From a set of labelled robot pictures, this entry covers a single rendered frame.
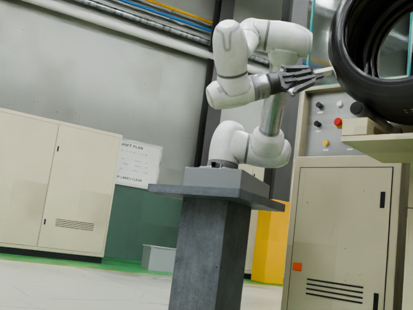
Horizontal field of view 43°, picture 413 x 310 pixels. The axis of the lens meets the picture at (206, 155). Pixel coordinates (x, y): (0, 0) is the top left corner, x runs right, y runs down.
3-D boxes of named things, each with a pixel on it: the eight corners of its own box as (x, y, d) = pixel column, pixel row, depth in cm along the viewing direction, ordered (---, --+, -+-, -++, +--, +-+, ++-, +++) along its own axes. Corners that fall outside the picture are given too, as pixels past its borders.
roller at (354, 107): (398, 125, 198) (402, 136, 196) (387, 130, 200) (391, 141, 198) (360, 98, 172) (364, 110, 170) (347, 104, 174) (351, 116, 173)
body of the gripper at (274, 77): (262, 82, 183) (286, 76, 184) (270, 101, 179) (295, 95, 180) (264, 68, 176) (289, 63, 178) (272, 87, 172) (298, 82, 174)
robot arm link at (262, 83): (254, 106, 179) (270, 103, 179) (257, 90, 171) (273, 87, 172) (246, 86, 183) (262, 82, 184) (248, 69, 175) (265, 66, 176)
